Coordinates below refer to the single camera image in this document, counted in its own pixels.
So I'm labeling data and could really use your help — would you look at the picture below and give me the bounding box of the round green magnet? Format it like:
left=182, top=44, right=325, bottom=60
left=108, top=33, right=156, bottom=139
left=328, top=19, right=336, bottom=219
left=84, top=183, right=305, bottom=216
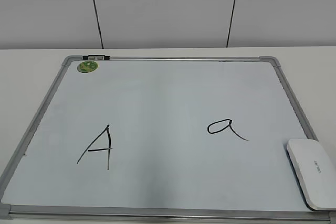
left=77, top=60, right=98, bottom=73

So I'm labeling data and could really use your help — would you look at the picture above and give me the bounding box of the white whiteboard eraser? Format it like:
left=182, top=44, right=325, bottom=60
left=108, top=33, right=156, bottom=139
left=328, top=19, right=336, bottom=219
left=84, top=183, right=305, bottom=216
left=287, top=139, right=335, bottom=211

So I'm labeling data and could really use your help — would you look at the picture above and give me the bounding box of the black grey marker clip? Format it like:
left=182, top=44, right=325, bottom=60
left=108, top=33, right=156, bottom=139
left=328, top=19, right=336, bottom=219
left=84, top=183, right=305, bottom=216
left=82, top=55, right=110, bottom=61

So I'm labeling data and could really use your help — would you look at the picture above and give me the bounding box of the white board with grey frame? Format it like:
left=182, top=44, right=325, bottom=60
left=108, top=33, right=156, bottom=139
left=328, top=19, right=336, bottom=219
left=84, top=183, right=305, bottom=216
left=1, top=56, right=335, bottom=223

